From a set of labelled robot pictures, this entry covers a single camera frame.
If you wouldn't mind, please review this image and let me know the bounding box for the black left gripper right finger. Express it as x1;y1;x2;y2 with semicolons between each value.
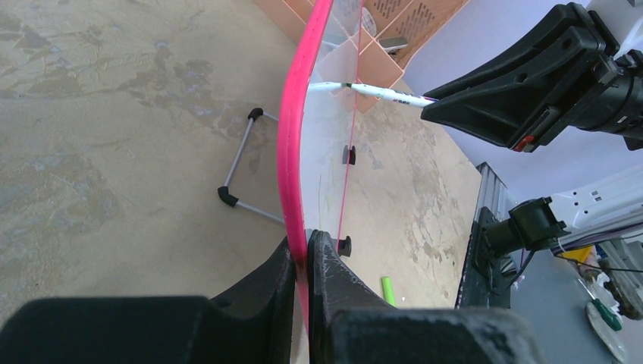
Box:
307;230;545;363

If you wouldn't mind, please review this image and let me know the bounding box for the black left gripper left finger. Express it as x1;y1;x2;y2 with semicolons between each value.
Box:
1;241;295;363

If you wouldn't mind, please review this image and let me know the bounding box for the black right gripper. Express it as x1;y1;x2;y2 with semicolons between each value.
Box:
421;2;642;152

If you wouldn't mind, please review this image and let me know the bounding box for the green marker cap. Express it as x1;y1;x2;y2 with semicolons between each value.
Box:
381;276;397;307

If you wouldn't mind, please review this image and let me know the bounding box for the white marker pen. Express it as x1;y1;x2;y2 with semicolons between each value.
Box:
344;83;438;108

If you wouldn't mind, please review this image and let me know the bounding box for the pink framed whiteboard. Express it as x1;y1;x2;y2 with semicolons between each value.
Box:
277;1;362;322

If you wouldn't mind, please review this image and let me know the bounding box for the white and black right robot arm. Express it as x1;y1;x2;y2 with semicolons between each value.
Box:
421;1;642;256

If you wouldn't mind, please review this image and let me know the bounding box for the black left whiteboard foot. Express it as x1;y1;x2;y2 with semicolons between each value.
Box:
337;236;352;257

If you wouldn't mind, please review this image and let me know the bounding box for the orange plastic desk organizer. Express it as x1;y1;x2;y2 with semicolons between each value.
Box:
256;0;465;121

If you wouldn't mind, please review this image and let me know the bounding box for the white remote in organizer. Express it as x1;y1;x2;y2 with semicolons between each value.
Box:
362;7;378;38

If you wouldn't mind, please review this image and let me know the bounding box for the aluminium frame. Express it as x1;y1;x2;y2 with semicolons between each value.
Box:
474;162;516;222

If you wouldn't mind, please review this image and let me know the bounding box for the grey wire whiteboard stand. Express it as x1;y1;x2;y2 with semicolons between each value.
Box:
216;107;284;225

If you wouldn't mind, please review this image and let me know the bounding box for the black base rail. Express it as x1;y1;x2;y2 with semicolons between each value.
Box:
455;206;520;309

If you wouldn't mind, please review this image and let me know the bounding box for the green handled screwdriver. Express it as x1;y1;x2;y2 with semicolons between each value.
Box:
578;278;623;331

